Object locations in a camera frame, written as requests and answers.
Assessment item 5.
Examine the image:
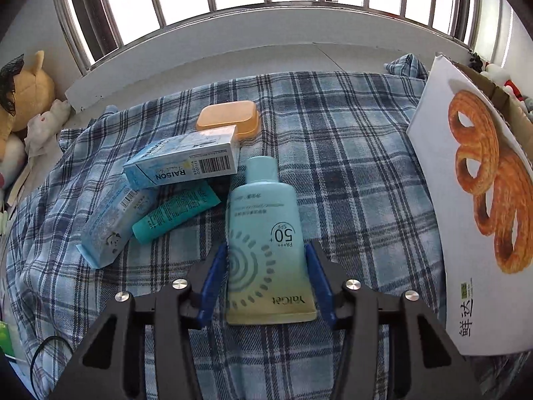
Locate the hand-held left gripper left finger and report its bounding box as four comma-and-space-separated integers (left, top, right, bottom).
48, 242, 229, 400

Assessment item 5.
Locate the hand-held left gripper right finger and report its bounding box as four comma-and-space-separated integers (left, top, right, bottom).
304, 239, 484, 400

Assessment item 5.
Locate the light green sunscreen tube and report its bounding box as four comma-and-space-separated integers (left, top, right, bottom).
225, 156, 318, 326

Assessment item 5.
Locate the teal tube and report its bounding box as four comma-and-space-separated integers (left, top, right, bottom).
132, 180, 221, 245

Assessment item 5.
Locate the light blue tissue packet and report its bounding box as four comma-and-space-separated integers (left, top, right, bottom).
76, 175, 157, 269

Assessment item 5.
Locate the light blue barcode carton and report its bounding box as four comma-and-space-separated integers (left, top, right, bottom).
123, 125, 241, 190

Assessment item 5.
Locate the orange plastic soap case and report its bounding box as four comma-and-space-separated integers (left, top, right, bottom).
197, 101, 261, 141

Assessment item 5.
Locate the white cardboard box pastry print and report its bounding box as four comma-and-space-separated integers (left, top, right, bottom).
406, 52, 533, 357

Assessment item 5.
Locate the blue plaid blanket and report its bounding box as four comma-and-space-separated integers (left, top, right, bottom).
6, 53, 533, 400

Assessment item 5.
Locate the green packet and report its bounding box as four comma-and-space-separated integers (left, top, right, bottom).
0, 321, 20, 360

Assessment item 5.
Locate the small white plush toy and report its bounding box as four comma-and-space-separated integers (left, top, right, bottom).
24, 99, 72, 157

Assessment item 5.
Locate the white plush toy red cheek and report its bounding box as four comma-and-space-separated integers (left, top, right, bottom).
0, 132, 26, 192

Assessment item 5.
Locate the yellow plush toy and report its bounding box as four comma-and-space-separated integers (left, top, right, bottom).
0, 50, 57, 135

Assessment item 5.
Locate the black lace ribbon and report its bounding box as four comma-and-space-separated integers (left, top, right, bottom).
0, 54, 26, 117

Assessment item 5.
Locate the metal window grille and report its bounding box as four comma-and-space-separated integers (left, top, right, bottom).
50, 0, 500, 76

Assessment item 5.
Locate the black cable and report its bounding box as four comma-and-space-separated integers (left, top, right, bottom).
31, 335, 76, 381

